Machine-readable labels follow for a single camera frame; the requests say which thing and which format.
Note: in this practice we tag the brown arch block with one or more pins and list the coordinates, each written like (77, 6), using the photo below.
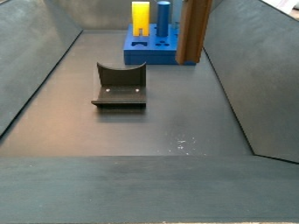
(194, 15)

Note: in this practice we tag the blue peg board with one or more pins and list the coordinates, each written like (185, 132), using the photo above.
(150, 49)

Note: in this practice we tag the yellow slotted block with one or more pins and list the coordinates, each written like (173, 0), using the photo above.
(140, 18)

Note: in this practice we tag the dark grey curved stand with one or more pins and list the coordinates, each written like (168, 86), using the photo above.
(121, 86)

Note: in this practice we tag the dark blue cylinder peg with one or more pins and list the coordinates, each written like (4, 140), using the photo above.
(161, 22)

